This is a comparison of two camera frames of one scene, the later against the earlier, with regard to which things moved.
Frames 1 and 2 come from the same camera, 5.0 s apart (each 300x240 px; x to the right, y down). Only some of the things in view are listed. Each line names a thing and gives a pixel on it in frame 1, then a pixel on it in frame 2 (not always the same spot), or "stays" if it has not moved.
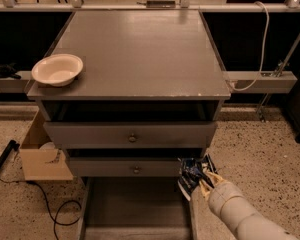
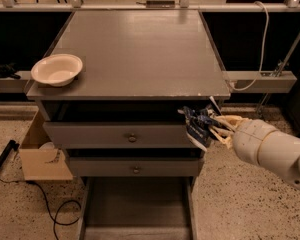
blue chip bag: x=191 y=172 -> x=201 y=124
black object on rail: x=1 y=70 stays
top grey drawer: x=131 y=135 stays
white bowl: x=58 y=70 stays
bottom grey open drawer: x=136 y=208 stays
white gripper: x=220 y=194 -> x=248 y=141
